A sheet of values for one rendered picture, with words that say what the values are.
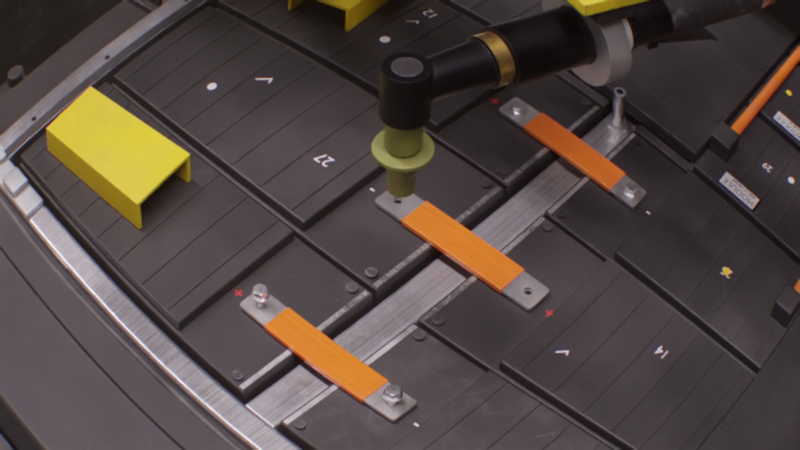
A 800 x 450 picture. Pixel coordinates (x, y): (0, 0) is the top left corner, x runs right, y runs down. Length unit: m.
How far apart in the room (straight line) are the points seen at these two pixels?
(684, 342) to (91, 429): 0.50
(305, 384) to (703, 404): 0.32
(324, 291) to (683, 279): 0.29
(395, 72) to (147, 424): 0.29
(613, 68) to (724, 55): 0.39
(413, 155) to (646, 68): 0.38
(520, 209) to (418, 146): 0.22
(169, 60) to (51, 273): 0.38
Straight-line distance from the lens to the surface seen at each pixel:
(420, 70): 1.08
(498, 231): 1.31
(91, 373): 1.07
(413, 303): 1.26
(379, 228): 1.29
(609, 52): 1.13
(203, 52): 1.44
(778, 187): 1.39
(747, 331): 1.25
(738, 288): 1.28
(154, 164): 1.29
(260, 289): 1.22
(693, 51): 1.49
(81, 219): 1.30
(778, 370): 1.22
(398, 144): 1.12
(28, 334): 1.10
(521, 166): 1.35
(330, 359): 1.20
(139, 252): 1.27
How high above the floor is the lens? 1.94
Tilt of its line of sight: 47 degrees down
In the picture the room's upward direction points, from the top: 3 degrees clockwise
